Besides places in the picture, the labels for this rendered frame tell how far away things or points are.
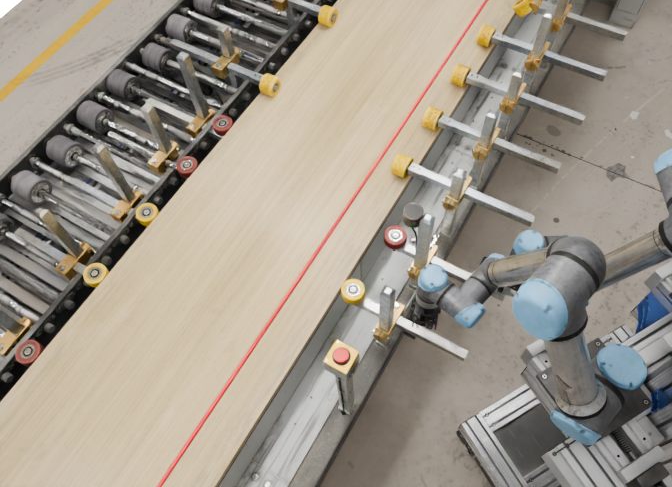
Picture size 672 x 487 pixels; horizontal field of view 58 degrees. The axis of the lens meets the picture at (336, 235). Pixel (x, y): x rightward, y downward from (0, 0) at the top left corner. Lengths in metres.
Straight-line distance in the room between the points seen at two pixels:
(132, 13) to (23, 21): 0.74
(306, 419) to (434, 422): 0.81
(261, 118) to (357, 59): 0.49
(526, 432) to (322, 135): 1.43
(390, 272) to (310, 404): 0.58
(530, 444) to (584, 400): 1.12
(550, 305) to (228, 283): 1.16
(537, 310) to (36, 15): 4.13
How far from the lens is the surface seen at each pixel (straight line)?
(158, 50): 2.89
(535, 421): 2.66
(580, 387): 1.49
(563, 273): 1.28
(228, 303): 2.03
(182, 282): 2.11
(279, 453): 2.15
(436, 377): 2.86
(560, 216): 3.34
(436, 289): 1.61
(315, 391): 2.19
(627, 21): 4.37
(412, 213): 1.82
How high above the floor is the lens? 2.72
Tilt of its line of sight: 60 degrees down
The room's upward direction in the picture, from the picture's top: 5 degrees counter-clockwise
